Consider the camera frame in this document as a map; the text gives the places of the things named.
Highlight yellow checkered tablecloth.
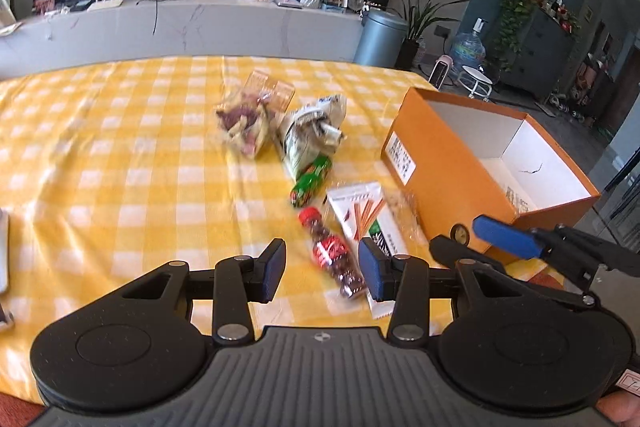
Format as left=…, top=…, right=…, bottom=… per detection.
left=0, top=55, right=568, bottom=407

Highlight white biscuit sticks packet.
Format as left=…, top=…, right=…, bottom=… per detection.
left=326, top=183, right=427, bottom=319

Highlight blue-grey cabinet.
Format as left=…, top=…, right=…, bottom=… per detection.
left=499, top=7, right=582, bottom=102

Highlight orange cardboard box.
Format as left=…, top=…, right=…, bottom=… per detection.
left=381, top=87, right=601, bottom=265

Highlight black cable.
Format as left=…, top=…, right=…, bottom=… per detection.
left=135, top=0, right=198, bottom=35

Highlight white round stool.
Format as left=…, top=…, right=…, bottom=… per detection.
left=457, top=65, right=496, bottom=101

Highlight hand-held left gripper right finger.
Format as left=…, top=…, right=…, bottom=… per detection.
left=358, top=238, right=597, bottom=343

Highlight long-leaf potted plant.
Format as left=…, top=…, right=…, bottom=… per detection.
left=386, top=0, right=470, bottom=71

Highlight blue water jug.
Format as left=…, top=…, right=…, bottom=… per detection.
left=449, top=18, right=487, bottom=70

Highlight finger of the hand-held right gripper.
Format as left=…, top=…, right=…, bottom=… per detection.
left=429, top=234, right=507, bottom=275
left=472, top=215, right=551, bottom=261

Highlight green candy packet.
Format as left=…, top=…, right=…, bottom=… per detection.
left=289, top=156, right=334, bottom=208

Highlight silver trash bin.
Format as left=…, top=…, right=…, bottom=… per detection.
left=353, top=8, right=410, bottom=68

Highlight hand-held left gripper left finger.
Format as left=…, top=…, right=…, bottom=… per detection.
left=122, top=238, right=287, bottom=345

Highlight pink space heater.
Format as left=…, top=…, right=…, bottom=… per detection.
left=428, top=55, right=455, bottom=89

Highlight dried fruit chips bag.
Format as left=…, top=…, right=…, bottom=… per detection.
left=215, top=69, right=296, bottom=158

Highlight red bottle-shaped candy pack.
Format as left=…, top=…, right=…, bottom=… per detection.
left=298, top=207, right=370, bottom=301

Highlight white marble tv console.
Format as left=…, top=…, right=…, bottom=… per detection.
left=0, top=0, right=364, bottom=80

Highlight white snack bag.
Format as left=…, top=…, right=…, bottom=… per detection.
left=277, top=93, right=348, bottom=180

